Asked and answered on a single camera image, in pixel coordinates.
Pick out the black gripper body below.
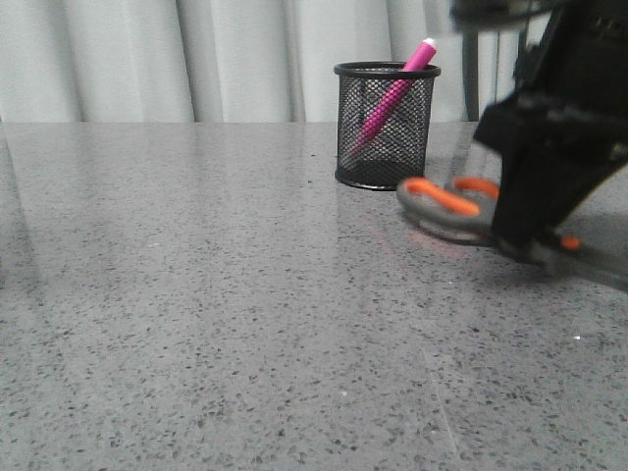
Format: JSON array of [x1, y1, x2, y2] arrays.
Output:
[[451, 1, 627, 255]]

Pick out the grey orange scissors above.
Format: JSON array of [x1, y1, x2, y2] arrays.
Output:
[[396, 176, 627, 291]]

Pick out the pink marker pen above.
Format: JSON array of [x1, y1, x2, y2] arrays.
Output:
[[350, 37, 438, 156]]

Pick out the black mesh pen holder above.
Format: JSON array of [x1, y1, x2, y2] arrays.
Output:
[[334, 62, 441, 190]]

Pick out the white curtain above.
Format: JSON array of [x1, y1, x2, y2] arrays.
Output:
[[1, 1, 518, 123]]

